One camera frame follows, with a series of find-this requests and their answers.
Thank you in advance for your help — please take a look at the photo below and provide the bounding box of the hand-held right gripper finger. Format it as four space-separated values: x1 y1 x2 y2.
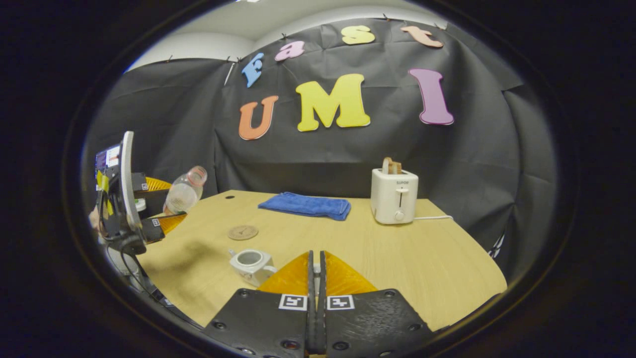
201 250 318 358
318 250 438 358

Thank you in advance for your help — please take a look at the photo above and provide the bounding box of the clear plastic water bottle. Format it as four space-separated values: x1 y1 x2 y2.
163 166 208 215

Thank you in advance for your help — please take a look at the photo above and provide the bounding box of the white teacup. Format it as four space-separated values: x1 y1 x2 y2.
229 249 278 287

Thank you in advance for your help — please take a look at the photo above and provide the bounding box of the round wooden coaster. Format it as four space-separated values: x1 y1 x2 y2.
228 225 259 241

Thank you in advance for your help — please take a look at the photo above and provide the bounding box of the computer monitor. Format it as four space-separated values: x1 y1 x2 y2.
94 144 121 172

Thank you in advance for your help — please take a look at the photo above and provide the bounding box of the blue towel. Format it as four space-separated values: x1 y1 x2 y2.
258 192 352 221

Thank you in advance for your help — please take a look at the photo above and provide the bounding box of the white toaster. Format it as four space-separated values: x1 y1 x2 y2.
371 168 419 225

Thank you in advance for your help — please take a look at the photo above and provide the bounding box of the black backdrop cloth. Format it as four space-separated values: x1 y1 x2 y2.
84 17 557 259

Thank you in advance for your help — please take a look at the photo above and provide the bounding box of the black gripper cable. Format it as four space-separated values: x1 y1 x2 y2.
102 234 199 329

